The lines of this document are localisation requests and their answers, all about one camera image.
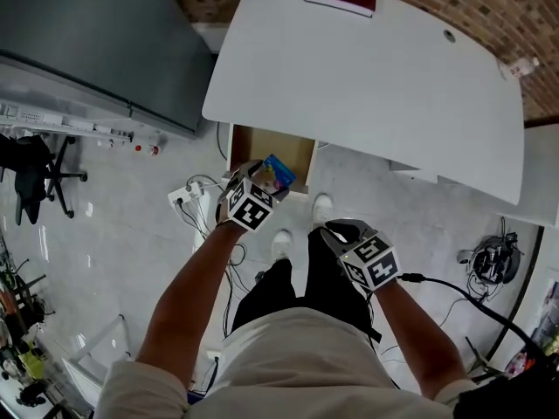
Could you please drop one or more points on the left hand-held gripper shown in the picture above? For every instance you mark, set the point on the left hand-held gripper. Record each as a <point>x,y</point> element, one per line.
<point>249,203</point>

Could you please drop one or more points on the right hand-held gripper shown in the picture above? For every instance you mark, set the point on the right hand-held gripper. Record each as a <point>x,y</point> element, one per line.
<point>371,260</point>

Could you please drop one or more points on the blue packet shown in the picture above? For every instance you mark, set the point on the blue packet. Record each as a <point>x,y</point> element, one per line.
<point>279,173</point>

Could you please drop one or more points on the white drawer with wooden inside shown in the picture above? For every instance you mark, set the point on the white drawer with wooden inside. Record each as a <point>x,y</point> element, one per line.
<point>271,144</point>

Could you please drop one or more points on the person's right forearm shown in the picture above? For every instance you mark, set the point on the person's right forearm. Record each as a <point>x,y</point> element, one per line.
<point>415,334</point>

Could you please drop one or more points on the person's left forearm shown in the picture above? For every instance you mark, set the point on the person's left forearm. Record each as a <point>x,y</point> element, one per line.
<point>192,295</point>

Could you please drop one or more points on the person's left white shoe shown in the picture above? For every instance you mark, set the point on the person's left white shoe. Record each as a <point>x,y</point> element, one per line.
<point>281,243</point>

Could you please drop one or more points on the person's white shoe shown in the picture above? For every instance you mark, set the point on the person's white shoe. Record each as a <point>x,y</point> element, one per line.
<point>281,243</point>
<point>322,208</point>

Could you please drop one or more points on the person's black trousers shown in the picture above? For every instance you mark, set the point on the person's black trousers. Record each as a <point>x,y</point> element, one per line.
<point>323,286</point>

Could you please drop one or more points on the white power strip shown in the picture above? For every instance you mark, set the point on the white power strip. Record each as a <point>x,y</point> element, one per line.
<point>185,194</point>

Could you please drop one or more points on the person's right white shoe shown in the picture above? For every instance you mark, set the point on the person's right white shoe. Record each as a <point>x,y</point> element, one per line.
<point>322,208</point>

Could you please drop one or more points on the small red-capped bottle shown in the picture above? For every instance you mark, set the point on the small red-capped bottle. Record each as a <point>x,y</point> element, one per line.
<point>147,149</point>

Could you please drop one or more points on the person's light shirt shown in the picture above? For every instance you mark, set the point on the person's light shirt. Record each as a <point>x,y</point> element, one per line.
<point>297,365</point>

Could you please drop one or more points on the white desk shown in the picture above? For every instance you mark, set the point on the white desk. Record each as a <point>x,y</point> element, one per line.
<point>371,90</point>

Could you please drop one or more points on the black bag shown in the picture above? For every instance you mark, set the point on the black bag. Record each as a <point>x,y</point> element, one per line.
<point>511,395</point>

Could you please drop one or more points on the white metal rack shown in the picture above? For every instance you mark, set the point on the white metal rack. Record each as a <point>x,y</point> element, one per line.
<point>65,120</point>

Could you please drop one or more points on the black office chair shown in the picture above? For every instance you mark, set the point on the black office chair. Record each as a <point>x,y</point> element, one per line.
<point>39,177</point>

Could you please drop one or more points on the white floor stand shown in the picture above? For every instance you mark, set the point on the white floor stand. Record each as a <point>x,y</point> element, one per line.
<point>96,360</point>

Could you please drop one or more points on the cluttered storage shelf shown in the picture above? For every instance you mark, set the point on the cluttered storage shelf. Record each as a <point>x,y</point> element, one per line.
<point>22,334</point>

